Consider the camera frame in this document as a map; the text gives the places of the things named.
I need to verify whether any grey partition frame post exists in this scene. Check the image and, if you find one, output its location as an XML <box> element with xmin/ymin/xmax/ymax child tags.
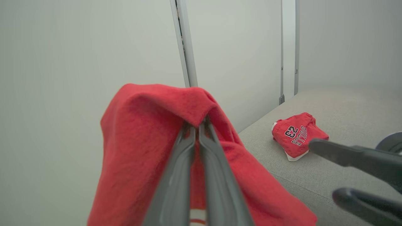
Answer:
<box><xmin>170</xmin><ymin>0</ymin><xmax>198</xmax><ymax>88</ymax></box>

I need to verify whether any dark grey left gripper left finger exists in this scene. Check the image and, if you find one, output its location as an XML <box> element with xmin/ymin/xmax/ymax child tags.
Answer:
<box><xmin>143</xmin><ymin>123</ymin><xmax>197</xmax><ymax>226</ymax></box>

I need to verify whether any grey right arm gripper body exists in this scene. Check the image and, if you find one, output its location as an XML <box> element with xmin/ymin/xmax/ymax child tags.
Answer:
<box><xmin>375</xmin><ymin>131</ymin><xmax>402</xmax><ymax>155</ymax></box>

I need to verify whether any red cloth garment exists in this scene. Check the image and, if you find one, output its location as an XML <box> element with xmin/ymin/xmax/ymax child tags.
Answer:
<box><xmin>87</xmin><ymin>83</ymin><xmax>318</xmax><ymax>226</ymax></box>

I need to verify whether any white and grey partition post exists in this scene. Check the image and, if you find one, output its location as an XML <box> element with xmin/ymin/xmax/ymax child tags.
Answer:
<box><xmin>279</xmin><ymin>0</ymin><xmax>301</xmax><ymax>105</ymax></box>

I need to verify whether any red Bulls jersey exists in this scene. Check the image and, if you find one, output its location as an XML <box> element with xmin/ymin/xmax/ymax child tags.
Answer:
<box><xmin>272</xmin><ymin>112</ymin><xmax>329</xmax><ymax>162</ymax></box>

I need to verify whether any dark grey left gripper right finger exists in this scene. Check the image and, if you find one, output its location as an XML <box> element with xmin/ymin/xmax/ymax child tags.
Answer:
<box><xmin>198</xmin><ymin>117</ymin><xmax>255</xmax><ymax>226</ymax></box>

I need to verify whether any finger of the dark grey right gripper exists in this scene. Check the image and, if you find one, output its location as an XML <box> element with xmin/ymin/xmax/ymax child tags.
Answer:
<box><xmin>309</xmin><ymin>139</ymin><xmax>402</xmax><ymax>184</ymax></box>
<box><xmin>332</xmin><ymin>187</ymin><xmax>402</xmax><ymax>226</ymax></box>

